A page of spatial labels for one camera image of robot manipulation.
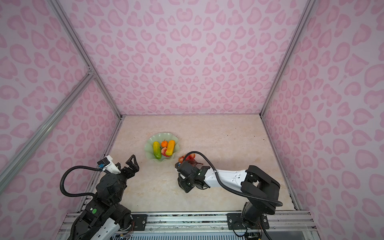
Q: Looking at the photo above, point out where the red fake lychee bunch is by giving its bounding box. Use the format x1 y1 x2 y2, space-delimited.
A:
178 154 203 166

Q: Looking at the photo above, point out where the green yellow fake mango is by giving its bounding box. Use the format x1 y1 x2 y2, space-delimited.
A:
153 141 162 159

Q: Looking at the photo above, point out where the red green fake peach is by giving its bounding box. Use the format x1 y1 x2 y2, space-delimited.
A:
161 148 169 157

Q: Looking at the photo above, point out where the small fake orange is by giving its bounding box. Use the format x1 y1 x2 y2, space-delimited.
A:
161 140 168 148

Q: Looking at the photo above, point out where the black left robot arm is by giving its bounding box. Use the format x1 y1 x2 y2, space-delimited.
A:
60 155 140 240

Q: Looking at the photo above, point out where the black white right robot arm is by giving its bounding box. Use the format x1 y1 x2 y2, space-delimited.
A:
175 161 283 231

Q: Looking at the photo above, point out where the light green scalloped fruit bowl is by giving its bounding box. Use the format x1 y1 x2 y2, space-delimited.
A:
144 133 180 163

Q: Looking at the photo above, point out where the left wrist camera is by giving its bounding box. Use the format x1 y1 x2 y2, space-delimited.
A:
97 155 121 175

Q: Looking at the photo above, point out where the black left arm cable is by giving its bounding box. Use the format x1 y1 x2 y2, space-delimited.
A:
59 165 104 198

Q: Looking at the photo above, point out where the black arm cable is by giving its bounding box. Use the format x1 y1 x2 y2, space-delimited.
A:
181 150 283 240
59 165 104 198

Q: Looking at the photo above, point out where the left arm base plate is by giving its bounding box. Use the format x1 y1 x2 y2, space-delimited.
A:
130 214 148 232

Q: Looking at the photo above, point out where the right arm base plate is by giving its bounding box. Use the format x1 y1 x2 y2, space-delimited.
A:
226 213 270 230

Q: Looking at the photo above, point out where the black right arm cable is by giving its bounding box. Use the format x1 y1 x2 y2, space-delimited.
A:
181 150 283 240

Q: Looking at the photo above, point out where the aluminium frame strut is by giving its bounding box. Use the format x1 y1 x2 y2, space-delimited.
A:
1 71 95 193

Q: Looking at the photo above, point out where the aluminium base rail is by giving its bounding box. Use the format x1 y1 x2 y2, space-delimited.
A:
53 210 322 240

